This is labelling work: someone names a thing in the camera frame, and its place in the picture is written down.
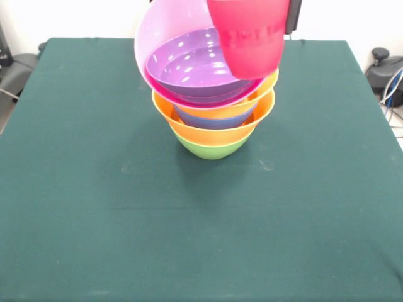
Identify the dark green tablecloth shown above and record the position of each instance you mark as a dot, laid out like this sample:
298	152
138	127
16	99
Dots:
157	236

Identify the purple bowl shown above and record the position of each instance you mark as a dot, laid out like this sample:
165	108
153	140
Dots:
189	72

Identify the green bowl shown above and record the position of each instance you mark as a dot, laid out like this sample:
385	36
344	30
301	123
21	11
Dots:
211	152

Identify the red cup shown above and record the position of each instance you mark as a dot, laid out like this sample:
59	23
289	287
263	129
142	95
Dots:
252	47

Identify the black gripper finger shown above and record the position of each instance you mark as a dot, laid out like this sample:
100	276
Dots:
294	15

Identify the orange bowl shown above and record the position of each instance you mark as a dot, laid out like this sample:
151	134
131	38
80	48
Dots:
267	88
217	135

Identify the blue bowl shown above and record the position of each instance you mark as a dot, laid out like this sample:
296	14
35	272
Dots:
214	122

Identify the pink bowl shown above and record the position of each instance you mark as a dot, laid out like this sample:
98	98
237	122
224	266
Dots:
163	31

